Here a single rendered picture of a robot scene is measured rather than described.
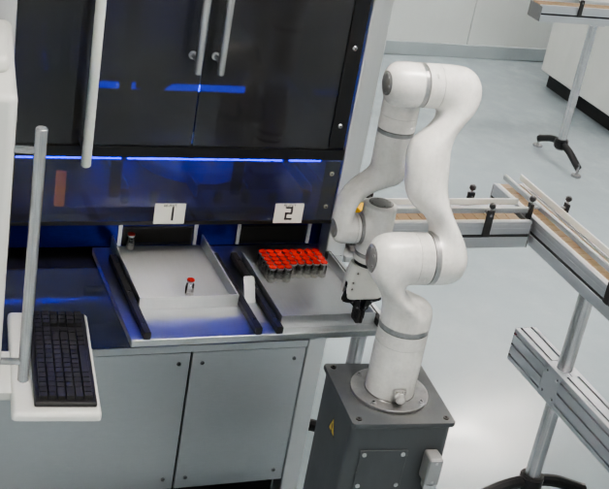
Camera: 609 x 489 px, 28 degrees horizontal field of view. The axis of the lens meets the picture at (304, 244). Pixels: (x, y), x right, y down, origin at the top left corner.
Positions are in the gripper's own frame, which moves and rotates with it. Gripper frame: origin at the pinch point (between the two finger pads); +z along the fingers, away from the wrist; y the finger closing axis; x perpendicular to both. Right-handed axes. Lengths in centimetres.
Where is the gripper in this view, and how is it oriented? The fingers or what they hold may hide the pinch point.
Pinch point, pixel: (358, 313)
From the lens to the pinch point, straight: 312.3
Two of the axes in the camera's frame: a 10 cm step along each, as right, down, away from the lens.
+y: -9.3, 0.1, -3.8
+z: -1.6, 8.9, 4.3
